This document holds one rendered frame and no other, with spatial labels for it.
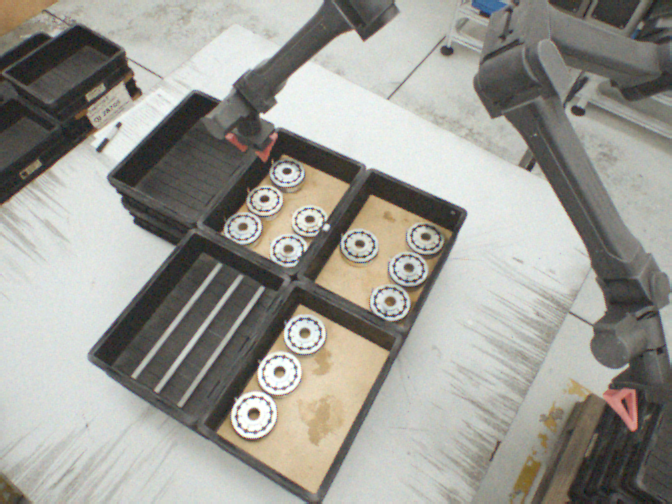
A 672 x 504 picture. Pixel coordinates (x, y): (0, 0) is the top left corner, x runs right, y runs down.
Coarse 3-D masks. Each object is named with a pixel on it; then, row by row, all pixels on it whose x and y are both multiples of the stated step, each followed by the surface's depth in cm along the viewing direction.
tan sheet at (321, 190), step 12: (312, 168) 152; (264, 180) 150; (312, 180) 150; (324, 180) 150; (336, 180) 150; (300, 192) 148; (312, 192) 148; (324, 192) 148; (336, 192) 148; (288, 204) 146; (300, 204) 146; (312, 204) 146; (324, 204) 146; (336, 204) 146; (288, 216) 144; (264, 228) 142; (276, 228) 142; (288, 228) 142; (264, 240) 140; (264, 252) 138; (288, 252) 138
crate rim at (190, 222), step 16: (192, 96) 153; (208, 96) 153; (176, 112) 150; (160, 128) 146; (144, 144) 143; (128, 160) 140; (112, 176) 137; (128, 192) 135; (160, 208) 132; (192, 224) 131
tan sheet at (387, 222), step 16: (368, 208) 146; (384, 208) 146; (400, 208) 146; (352, 224) 143; (368, 224) 143; (384, 224) 143; (400, 224) 143; (384, 240) 141; (400, 240) 141; (336, 256) 138; (384, 256) 138; (336, 272) 135; (352, 272) 135; (368, 272) 135; (384, 272) 136; (336, 288) 133; (352, 288) 133; (368, 288) 133; (368, 304) 131
